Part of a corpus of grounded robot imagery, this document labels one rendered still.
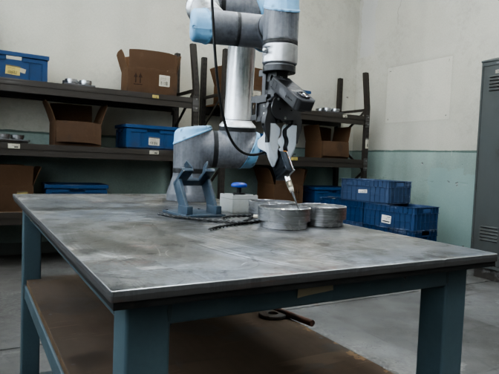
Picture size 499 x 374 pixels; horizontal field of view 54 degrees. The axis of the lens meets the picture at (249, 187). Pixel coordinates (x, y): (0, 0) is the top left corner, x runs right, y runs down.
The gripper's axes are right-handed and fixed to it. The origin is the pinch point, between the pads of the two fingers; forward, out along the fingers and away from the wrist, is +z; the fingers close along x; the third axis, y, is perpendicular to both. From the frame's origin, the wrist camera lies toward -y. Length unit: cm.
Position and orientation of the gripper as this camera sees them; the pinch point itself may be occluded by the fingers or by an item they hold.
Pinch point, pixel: (281, 160)
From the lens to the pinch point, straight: 103.9
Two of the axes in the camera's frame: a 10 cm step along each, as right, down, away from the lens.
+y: -5.4, -0.7, 8.4
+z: -0.4, 10.0, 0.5
